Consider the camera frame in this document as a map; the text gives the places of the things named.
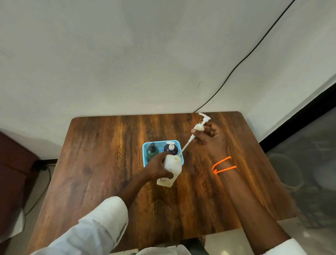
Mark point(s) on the person's right hand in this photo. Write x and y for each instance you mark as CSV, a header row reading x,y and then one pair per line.
x,y
214,145

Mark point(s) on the white shirt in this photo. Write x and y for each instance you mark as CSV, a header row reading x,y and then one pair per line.
x,y
91,231

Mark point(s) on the white pump dispenser with tube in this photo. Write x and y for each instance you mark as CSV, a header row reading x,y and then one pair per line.
x,y
199,127

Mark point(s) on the grey bucket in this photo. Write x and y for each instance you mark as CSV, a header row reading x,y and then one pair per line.
x,y
287,170

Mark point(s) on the person's right thumb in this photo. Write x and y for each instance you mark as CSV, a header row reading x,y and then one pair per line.
x,y
196,136

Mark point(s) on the person's left forearm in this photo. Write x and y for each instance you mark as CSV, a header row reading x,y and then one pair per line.
x,y
131,193

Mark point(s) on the person's right forearm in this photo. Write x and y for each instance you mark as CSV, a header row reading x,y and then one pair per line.
x,y
249,205

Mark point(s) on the blue plastic basket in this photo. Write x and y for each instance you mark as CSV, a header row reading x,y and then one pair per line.
x,y
145,156

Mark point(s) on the white plastic bottle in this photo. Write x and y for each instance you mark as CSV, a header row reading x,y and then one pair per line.
x,y
174,165

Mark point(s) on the person's left thumb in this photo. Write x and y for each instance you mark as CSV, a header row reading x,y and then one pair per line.
x,y
168,174

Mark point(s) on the dark red furniture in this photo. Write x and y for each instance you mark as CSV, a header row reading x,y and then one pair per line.
x,y
13,170

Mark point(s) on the dark green pump bottle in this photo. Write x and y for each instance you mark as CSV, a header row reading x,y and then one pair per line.
x,y
151,151

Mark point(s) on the black power strip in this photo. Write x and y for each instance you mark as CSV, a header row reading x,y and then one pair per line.
x,y
43,165

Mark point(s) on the dark blue pump bottle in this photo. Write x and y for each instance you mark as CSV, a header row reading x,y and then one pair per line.
x,y
171,148

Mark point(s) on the person's left hand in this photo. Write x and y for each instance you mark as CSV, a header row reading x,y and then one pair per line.
x,y
154,169

